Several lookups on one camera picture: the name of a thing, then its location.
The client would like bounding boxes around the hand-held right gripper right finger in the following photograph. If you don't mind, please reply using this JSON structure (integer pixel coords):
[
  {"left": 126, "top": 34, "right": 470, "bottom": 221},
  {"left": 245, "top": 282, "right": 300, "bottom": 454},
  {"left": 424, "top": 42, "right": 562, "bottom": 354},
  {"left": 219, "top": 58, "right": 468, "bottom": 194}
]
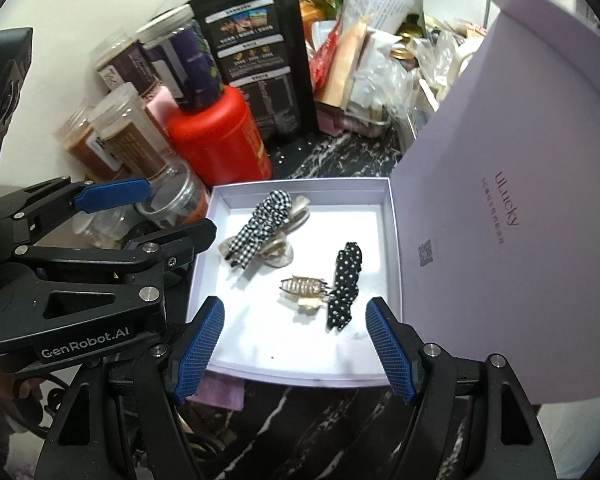
[{"left": 365, "top": 296, "right": 556, "bottom": 480}]

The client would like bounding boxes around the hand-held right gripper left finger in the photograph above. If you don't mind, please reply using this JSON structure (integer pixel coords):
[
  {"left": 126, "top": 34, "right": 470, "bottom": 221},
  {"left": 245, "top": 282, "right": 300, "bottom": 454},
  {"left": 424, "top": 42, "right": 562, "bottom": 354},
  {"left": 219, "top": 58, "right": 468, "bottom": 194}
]
[{"left": 35, "top": 296, "right": 226, "bottom": 480}]

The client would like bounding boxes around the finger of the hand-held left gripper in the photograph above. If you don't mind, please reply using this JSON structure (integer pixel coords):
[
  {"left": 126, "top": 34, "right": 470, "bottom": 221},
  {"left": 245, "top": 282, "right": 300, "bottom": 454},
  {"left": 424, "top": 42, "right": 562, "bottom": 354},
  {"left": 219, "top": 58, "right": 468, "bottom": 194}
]
[
  {"left": 0, "top": 219, "right": 218, "bottom": 346},
  {"left": 0, "top": 176, "right": 153, "bottom": 261}
]

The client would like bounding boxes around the purple card packet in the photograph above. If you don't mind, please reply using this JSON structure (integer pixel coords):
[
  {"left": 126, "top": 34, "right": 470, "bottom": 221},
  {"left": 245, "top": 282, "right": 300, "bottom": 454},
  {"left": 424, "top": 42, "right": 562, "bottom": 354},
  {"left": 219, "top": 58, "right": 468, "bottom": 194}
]
[{"left": 192, "top": 367, "right": 248, "bottom": 411}]

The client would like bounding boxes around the polka dot bow hair clip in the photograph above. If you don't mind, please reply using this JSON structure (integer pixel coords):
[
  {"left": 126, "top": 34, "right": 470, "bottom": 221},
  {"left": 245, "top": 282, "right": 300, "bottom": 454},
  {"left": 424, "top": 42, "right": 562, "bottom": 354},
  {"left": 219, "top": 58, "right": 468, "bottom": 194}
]
[{"left": 325, "top": 241, "right": 365, "bottom": 332}]

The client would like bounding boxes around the pearl wavy hair clip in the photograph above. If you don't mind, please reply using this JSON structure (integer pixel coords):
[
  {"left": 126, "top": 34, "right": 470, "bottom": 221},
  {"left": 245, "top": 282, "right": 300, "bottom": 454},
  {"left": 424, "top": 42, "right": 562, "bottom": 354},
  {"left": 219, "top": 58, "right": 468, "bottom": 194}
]
[{"left": 216, "top": 194, "right": 313, "bottom": 267}]

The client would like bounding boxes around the gold claw hair clip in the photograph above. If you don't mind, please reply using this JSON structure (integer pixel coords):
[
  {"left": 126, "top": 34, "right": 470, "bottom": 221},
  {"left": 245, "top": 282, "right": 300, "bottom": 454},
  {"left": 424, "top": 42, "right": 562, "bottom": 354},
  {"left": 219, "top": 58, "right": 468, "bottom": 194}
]
[{"left": 279, "top": 274, "right": 331, "bottom": 316}]

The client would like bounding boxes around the lavender gift box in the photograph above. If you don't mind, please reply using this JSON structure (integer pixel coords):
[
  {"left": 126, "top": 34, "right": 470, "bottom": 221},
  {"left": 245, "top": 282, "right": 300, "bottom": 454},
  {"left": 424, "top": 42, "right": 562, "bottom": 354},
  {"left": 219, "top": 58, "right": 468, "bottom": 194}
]
[{"left": 185, "top": 0, "right": 600, "bottom": 406}]

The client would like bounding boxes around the clear lid reddish jar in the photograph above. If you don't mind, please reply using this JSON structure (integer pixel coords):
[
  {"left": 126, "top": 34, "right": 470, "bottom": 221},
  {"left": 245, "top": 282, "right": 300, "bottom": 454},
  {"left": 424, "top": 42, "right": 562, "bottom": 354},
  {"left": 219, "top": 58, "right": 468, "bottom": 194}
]
[{"left": 135, "top": 162, "right": 212, "bottom": 233}]

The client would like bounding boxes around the brown powder jar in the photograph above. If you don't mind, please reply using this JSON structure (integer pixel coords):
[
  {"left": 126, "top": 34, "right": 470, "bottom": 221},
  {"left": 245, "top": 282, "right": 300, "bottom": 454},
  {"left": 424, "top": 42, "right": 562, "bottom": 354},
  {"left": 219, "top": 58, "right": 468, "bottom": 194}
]
[
  {"left": 60, "top": 105, "right": 126, "bottom": 183},
  {"left": 91, "top": 82, "right": 181, "bottom": 181}
]

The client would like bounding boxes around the pink plastic bottle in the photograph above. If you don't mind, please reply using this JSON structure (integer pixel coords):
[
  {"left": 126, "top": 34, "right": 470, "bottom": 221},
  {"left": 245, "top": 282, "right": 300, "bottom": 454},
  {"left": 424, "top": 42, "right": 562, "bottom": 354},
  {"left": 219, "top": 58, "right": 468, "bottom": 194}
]
[{"left": 145, "top": 85, "right": 181, "bottom": 128}]

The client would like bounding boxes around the red plastic bottle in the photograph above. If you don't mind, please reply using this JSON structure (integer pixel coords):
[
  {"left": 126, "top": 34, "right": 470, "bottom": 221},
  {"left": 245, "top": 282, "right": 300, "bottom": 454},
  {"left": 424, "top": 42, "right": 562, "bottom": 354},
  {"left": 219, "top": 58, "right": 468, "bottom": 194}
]
[{"left": 167, "top": 85, "right": 273, "bottom": 191}]

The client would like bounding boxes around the dark maroon jar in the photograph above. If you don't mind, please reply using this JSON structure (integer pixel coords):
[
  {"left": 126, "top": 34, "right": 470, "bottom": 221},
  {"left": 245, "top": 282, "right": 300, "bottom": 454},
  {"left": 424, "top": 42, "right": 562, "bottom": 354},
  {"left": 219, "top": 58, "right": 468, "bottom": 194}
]
[{"left": 90, "top": 30, "right": 161, "bottom": 106}]

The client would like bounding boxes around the purple label jar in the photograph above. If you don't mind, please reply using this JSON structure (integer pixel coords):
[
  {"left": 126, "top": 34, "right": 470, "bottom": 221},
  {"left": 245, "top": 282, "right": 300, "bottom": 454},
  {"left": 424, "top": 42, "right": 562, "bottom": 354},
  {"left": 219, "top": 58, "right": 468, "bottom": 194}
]
[{"left": 136, "top": 4, "right": 226, "bottom": 111}]

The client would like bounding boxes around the pink plastic tray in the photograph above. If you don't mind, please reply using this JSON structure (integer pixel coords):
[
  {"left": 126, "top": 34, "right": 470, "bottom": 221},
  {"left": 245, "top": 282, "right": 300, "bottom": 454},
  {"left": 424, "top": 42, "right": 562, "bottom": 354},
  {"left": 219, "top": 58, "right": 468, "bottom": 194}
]
[{"left": 316, "top": 102, "right": 391, "bottom": 136}]

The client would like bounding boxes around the black printed pouch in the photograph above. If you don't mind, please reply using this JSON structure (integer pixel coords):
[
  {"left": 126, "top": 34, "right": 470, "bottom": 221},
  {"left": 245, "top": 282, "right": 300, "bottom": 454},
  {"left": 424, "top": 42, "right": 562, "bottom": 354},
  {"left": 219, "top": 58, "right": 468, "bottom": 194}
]
[{"left": 190, "top": 0, "right": 321, "bottom": 143}]

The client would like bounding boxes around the red foil packet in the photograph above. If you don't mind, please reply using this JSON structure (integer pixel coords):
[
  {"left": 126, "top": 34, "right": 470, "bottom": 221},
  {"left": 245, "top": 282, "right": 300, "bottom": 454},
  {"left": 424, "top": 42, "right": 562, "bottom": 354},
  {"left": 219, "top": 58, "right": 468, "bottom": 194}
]
[{"left": 310, "top": 25, "right": 343, "bottom": 93}]

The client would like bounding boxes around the tan paper bag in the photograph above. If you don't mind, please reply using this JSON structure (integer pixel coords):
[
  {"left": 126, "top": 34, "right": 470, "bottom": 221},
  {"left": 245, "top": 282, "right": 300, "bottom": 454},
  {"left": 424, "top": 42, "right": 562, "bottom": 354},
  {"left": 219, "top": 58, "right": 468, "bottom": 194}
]
[{"left": 322, "top": 15, "right": 371, "bottom": 108}]

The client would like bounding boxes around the pile of clear plastic bags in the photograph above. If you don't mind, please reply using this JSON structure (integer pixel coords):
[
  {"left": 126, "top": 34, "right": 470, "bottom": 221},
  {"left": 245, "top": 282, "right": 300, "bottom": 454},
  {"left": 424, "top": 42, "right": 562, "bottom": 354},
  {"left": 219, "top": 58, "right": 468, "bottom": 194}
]
[{"left": 352, "top": 25, "right": 473, "bottom": 126}]

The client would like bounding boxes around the gold lid jar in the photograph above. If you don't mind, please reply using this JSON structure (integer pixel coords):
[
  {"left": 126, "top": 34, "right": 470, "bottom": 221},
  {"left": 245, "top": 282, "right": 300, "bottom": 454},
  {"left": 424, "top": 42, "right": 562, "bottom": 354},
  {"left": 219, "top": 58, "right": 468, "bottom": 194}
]
[{"left": 387, "top": 42, "right": 421, "bottom": 68}]

